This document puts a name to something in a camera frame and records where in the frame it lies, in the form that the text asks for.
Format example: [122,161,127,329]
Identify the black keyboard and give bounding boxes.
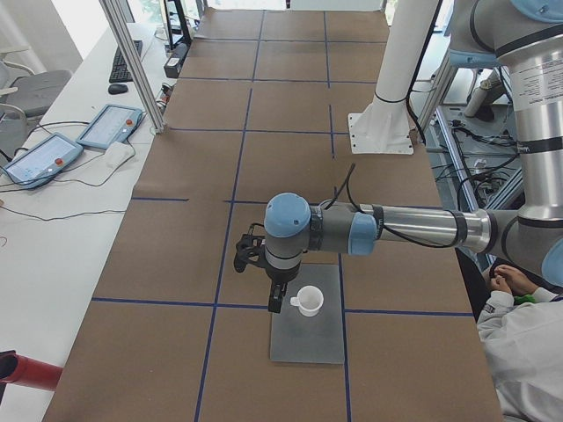
[108,47,133,84]

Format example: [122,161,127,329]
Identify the white plastic cup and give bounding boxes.
[290,285,324,317]

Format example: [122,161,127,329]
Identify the silver closed laptop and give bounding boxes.
[270,264,344,364]

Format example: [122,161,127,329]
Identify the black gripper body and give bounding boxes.
[266,266,299,285]

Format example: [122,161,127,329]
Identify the blue teach pendant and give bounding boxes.
[77,104,143,149]
[3,133,84,189]

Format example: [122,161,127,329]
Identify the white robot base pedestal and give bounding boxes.
[348,0,441,155]

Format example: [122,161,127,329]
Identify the near blue teach pendant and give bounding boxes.
[3,133,84,189]

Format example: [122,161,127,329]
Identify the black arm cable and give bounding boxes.
[325,163,458,250]

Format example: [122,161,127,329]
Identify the far blue teach pendant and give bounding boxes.
[77,104,143,149]

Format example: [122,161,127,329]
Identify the grey office chair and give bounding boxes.
[1,46,72,122]

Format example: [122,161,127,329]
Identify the red cylinder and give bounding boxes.
[1,350,63,391]

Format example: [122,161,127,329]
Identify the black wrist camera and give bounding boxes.
[233,233,267,273]

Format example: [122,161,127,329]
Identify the black power box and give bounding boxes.
[164,43,189,79]

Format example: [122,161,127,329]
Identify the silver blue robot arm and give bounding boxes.
[259,1,562,313]

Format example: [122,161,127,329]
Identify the aluminium frame post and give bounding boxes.
[99,0,165,134]

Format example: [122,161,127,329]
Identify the seated person white coat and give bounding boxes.
[477,265,562,421]

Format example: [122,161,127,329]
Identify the black computer mouse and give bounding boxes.
[107,84,128,95]

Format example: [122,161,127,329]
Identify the aluminium frame rack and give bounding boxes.
[413,53,524,211]

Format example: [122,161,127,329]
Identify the white folded cloth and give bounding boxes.
[103,142,135,170]

